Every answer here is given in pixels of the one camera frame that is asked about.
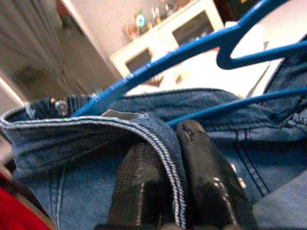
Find blue denim jeans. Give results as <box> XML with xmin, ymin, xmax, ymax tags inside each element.
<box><xmin>0</xmin><ymin>45</ymin><xmax>307</xmax><ymax>230</ymax></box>

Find blue plastic hanger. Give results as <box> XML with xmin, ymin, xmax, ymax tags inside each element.
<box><xmin>71</xmin><ymin>0</ymin><xmax>307</xmax><ymax>127</ymax></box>

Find grey brown curtain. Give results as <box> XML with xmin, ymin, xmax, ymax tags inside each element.
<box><xmin>0</xmin><ymin>0</ymin><xmax>113</xmax><ymax>106</ymax></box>

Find white glass-door cabinet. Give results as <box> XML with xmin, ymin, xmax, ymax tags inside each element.
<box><xmin>110</xmin><ymin>0</ymin><xmax>225</xmax><ymax>80</ymax></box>

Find teal round ornament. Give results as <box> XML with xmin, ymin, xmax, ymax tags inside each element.
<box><xmin>135</xmin><ymin>14</ymin><xmax>146</xmax><ymax>27</ymax></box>

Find white table with black legs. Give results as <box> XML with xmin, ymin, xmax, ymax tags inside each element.
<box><xmin>119</xmin><ymin>21</ymin><xmax>288</xmax><ymax>99</ymax></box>

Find red shirt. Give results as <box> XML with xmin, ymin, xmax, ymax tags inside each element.
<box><xmin>0</xmin><ymin>172</ymin><xmax>48</xmax><ymax>230</ymax></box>

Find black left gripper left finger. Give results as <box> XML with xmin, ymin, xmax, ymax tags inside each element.
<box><xmin>107</xmin><ymin>143</ymin><xmax>172</xmax><ymax>225</ymax></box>

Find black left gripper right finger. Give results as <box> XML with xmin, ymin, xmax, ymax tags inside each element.
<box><xmin>176</xmin><ymin>119</ymin><xmax>256</xmax><ymax>227</ymax></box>

